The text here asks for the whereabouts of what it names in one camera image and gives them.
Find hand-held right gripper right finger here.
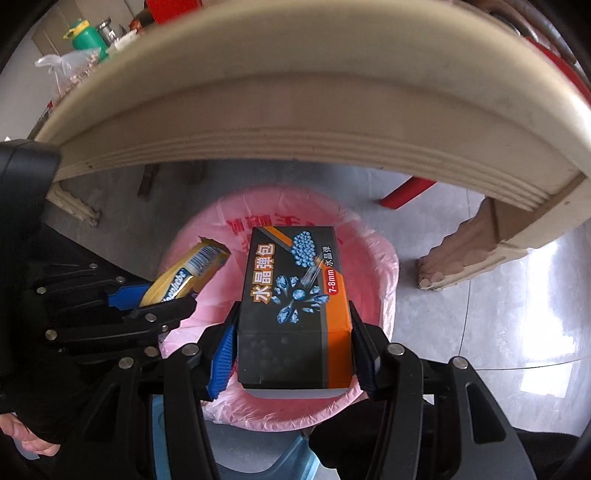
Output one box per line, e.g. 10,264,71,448
346,300,541,480

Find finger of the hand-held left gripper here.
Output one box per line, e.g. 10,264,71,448
25,261,155,310
44,295,199,366

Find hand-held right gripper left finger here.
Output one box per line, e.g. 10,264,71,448
65,300,241,480

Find yellow snack wrapper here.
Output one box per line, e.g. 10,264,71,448
139,235,232,308

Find black and orange cardboard box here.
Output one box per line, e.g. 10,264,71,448
235,225,355,400

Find trash bin with pink bag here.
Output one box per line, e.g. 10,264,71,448
157,185,400,432

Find person's left hand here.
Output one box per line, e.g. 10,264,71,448
0,411,63,459

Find brown wooden furniture leg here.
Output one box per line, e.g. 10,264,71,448
139,164,160,199

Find clear plastic bag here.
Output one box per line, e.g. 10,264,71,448
34,48,105,93

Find green plastic bottle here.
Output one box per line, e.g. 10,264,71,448
65,18,109,63

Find metal cup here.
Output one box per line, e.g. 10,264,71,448
97,18,123,47

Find red plastic container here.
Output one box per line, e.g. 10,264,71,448
144,0,222,24

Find cream table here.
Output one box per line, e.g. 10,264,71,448
32,0,591,291

